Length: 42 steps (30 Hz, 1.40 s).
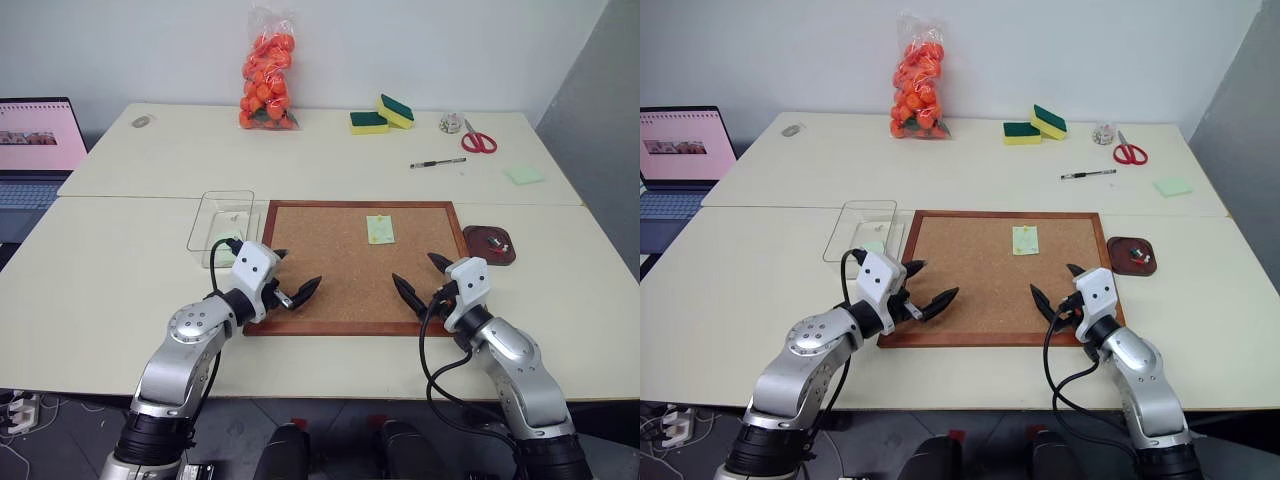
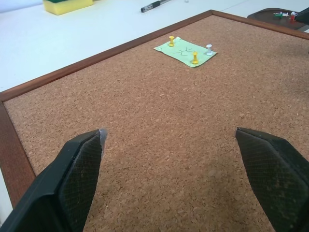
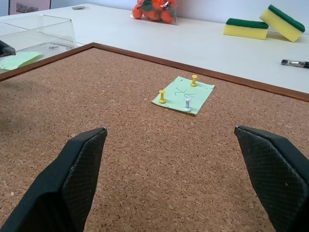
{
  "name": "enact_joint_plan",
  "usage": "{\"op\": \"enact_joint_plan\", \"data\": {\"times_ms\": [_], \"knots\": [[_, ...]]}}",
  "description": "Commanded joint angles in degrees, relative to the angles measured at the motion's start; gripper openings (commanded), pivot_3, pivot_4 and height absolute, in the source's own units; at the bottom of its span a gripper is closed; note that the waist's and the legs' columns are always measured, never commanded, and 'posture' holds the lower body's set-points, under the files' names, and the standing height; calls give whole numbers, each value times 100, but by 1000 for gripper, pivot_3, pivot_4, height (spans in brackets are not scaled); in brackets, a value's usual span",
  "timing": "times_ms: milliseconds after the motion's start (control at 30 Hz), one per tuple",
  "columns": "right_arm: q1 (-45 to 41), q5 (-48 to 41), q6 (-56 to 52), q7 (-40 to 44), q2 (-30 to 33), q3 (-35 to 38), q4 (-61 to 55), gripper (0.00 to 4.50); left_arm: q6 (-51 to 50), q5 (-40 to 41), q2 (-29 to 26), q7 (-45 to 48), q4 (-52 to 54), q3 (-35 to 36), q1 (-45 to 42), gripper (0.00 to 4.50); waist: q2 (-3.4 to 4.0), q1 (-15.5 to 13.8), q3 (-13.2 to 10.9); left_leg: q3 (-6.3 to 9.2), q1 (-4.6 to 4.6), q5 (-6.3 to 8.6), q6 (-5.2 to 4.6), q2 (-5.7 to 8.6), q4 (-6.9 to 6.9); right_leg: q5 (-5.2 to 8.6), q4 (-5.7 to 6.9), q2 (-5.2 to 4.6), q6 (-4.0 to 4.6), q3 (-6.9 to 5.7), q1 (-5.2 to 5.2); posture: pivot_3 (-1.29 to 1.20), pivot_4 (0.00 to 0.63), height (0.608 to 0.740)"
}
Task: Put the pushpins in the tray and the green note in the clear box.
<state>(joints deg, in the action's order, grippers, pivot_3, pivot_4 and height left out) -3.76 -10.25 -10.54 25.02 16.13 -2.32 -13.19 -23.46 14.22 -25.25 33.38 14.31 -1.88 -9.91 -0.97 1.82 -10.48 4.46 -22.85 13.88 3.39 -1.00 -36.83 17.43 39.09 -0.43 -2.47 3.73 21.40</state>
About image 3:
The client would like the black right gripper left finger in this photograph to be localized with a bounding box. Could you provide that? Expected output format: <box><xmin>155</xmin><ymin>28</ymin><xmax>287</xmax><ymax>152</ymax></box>
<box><xmin>0</xmin><ymin>127</ymin><xmax>108</xmax><ymax>232</ymax></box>

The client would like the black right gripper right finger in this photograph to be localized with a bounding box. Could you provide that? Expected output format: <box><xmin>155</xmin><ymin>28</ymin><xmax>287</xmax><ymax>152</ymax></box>
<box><xmin>234</xmin><ymin>125</ymin><xmax>309</xmax><ymax>232</ymax></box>

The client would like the green sticky note with scribble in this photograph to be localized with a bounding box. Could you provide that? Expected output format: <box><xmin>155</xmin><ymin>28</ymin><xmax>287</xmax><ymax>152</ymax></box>
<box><xmin>151</xmin><ymin>76</ymin><xmax>215</xmax><ymax>117</ymax></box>

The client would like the green paper sheet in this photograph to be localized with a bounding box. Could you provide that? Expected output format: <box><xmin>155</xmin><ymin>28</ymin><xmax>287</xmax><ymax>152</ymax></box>
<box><xmin>0</xmin><ymin>51</ymin><xmax>43</xmax><ymax>71</ymax></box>

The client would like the black pen with clear barrel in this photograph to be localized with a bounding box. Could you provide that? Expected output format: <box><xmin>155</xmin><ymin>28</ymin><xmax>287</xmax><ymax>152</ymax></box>
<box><xmin>281</xmin><ymin>58</ymin><xmax>309</xmax><ymax>69</ymax></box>

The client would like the black left gripper tip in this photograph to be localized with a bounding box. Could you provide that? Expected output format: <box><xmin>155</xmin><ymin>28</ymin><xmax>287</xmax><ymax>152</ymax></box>
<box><xmin>0</xmin><ymin>40</ymin><xmax>16</xmax><ymax>58</ymax></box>

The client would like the yellow sponge with green pad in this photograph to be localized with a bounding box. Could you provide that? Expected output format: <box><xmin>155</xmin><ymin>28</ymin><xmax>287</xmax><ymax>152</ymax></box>
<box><xmin>223</xmin><ymin>18</ymin><xmax>269</xmax><ymax>41</ymax></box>
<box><xmin>259</xmin><ymin>4</ymin><xmax>306</xmax><ymax>43</ymax></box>

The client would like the clear plastic box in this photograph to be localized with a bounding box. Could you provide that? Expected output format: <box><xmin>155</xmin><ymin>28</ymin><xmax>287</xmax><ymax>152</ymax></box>
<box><xmin>0</xmin><ymin>14</ymin><xmax>77</xmax><ymax>74</ymax></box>

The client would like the bag of oranges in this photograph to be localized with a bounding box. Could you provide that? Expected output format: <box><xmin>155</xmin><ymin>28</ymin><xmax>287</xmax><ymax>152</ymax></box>
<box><xmin>131</xmin><ymin>0</ymin><xmax>178</xmax><ymax>25</ymax></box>

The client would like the cork board with wooden frame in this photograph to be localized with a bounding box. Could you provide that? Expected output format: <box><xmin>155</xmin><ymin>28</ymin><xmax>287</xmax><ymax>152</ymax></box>
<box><xmin>0</xmin><ymin>42</ymin><xmax>309</xmax><ymax>232</ymax></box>

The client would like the pink wall poster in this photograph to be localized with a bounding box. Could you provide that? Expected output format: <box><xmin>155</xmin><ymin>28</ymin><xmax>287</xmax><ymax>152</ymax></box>
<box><xmin>8</xmin><ymin>0</ymin><xmax>52</xmax><ymax>16</ymax></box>

